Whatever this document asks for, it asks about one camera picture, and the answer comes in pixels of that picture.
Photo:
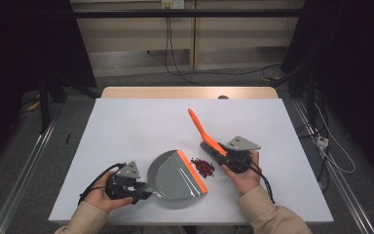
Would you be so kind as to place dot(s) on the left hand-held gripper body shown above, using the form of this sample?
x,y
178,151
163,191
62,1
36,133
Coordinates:
x,y
128,170

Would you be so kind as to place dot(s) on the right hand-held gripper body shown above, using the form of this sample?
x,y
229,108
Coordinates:
x,y
242,143

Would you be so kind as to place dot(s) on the red beans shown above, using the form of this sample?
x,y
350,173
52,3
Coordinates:
x,y
203,167

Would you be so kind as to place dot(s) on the orange brush with grey bristles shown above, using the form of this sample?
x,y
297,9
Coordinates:
x,y
204,131

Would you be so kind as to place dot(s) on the grey dustpan with orange lip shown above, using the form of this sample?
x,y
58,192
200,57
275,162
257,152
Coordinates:
x,y
172,178

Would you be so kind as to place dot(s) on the person's right hand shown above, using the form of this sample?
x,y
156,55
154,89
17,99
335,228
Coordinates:
x,y
245,182

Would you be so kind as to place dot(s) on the person's left hand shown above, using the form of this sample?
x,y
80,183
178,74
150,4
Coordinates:
x,y
102,198

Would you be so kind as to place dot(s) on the white table mat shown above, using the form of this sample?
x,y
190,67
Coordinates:
x,y
142,123

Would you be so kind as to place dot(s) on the wooden table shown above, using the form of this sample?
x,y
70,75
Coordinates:
x,y
175,92

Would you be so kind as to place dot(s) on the white power adapter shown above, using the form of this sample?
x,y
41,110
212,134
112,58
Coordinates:
x,y
322,142

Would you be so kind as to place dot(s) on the black metal stand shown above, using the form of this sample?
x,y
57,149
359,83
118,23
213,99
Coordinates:
x,y
44,107

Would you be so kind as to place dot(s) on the black curtain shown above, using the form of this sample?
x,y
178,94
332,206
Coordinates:
x,y
354,65
29,42

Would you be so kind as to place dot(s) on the black horizontal bar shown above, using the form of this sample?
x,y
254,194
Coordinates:
x,y
188,13

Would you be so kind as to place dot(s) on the metal floor rail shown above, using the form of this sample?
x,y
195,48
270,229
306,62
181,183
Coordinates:
x,y
22,175
341,182

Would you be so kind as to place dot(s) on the white wall socket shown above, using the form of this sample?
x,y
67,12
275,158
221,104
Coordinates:
x,y
172,4

